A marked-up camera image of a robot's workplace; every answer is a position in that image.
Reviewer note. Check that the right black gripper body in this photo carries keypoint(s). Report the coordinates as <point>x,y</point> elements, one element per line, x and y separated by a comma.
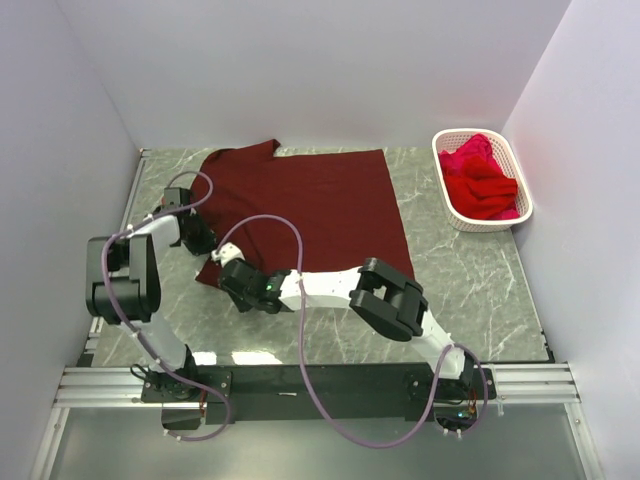
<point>230,275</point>

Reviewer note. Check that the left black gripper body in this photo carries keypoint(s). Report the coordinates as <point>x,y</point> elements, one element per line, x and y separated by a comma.
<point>201,239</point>

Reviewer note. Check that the maroon t shirt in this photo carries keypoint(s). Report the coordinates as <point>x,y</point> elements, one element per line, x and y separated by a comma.
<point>327,212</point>

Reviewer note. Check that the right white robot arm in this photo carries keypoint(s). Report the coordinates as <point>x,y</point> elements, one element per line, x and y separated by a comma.
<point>391,303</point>

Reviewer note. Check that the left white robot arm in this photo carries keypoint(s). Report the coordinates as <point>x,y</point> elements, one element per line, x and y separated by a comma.
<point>123,288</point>

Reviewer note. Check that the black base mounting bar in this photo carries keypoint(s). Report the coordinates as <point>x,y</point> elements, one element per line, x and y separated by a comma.
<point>283,392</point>

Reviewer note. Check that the pink t shirt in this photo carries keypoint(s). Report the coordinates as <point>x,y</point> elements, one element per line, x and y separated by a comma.
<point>478,144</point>

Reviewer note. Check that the white plastic laundry basket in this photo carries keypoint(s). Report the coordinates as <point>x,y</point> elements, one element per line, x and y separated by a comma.
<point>450,140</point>

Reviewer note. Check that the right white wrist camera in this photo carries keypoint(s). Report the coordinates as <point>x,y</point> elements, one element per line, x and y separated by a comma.
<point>226,253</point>

